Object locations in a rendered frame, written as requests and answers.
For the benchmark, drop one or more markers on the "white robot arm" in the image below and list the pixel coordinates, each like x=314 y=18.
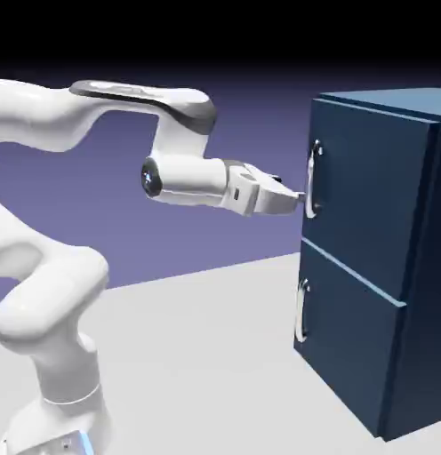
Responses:
x=178 y=177

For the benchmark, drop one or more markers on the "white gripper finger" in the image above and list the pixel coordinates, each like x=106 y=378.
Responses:
x=300 y=197

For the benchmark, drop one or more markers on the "blue cabinet door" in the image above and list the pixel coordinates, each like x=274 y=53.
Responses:
x=366 y=199
x=345 y=337

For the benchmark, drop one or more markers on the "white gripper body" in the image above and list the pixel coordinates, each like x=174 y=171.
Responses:
x=274 y=199

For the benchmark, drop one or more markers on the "blue cabinet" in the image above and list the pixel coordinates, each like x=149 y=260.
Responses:
x=416 y=284

